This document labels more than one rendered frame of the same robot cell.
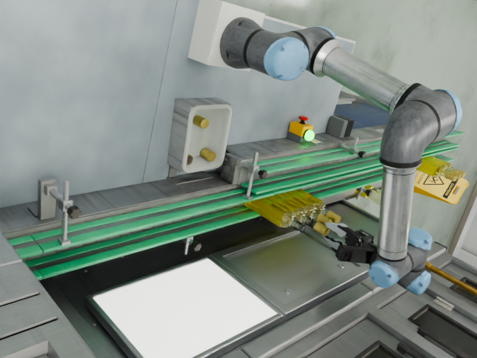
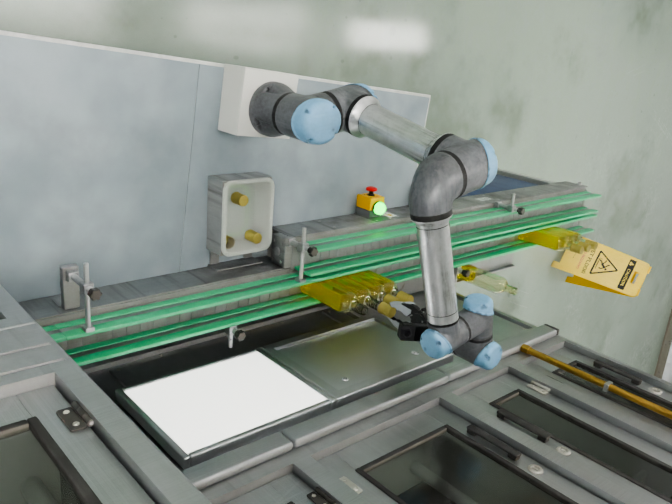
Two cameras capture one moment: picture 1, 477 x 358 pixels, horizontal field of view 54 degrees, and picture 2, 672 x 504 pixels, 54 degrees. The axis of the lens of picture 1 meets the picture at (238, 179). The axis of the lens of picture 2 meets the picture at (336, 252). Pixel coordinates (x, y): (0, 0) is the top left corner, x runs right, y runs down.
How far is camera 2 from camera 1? 0.49 m
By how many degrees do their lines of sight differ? 5
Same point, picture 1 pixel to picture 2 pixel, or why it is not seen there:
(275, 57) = (301, 120)
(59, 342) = (64, 373)
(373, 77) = (405, 132)
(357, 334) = (423, 419)
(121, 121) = (147, 203)
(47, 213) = (70, 302)
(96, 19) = (111, 98)
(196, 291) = (238, 382)
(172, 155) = (211, 239)
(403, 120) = (424, 172)
